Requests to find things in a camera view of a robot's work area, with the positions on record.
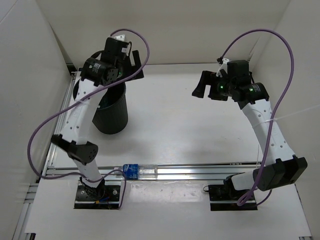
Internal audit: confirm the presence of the aluminium frame rail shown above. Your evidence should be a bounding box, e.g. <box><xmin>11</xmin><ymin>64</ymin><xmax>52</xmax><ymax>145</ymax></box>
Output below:
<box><xmin>39</xmin><ymin>162</ymin><xmax>260</xmax><ymax>182</ymax></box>

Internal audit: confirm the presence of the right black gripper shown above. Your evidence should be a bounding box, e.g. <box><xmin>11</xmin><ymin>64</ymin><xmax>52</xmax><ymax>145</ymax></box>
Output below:
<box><xmin>191</xmin><ymin>71</ymin><xmax>236</xmax><ymax>102</ymax></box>

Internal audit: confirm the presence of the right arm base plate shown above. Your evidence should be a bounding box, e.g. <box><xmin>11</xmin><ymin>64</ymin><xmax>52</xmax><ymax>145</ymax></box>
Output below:
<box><xmin>203</xmin><ymin>179</ymin><xmax>258</xmax><ymax>211</ymax></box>

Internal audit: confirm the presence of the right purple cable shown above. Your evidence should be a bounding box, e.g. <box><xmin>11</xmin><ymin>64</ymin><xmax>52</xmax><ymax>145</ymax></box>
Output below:
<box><xmin>221</xmin><ymin>29</ymin><xmax>295</xmax><ymax>207</ymax></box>

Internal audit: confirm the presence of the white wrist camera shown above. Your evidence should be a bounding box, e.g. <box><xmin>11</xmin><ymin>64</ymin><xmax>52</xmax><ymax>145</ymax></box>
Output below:
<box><xmin>216</xmin><ymin>57</ymin><xmax>230</xmax><ymax>78</ymax></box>
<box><xmin>113</xmin><ymin>34</ymin><xmax>126</xmax><ymax>42</ymax></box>

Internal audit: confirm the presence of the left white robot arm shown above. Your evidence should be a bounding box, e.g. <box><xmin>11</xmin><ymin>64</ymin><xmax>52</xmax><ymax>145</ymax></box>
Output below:
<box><xmin>51</xmin><ymin>34</ymin><xmax>144</xmax><ymax>200</ymax></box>

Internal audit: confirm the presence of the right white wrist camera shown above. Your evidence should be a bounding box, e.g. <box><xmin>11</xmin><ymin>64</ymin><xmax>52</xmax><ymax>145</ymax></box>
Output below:
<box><xmin>216</xmin><ymin>57</ymin><xmax>230</xmax><ymax>78</ymax></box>

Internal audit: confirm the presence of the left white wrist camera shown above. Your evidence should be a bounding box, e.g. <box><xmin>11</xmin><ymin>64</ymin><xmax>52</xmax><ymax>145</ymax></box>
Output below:
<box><xmin>113</xmin><ymin>34</ymin><xmax>126</xmax><ymax>42</ymax></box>

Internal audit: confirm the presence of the blue label bottle white cap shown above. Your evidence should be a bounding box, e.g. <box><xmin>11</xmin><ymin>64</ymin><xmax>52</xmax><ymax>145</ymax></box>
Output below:
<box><xmin>121</xmin><ymin>164</ymin><xmax>158</xmax><ymax>180</ymax></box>

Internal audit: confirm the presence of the black plastic waste bin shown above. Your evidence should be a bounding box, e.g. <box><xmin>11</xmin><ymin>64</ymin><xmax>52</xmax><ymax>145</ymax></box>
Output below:
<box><xmin>71</xmin><ymin>49</ymin><xmax>129</xmax><ymax>135</ymax></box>

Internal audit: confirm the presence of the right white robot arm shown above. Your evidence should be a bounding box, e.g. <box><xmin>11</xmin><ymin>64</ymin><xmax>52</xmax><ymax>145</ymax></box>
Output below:
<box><xmin>192</xmin><ymin>58</ymin><xmax>308</xmax><ymax>205</ymax></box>

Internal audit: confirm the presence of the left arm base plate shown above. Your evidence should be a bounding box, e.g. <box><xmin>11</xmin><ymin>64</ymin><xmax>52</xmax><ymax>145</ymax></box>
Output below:
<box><xmin>73</xmin><ymin>182</ymin><xmax>121</xmax><ymax>210</ymax></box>

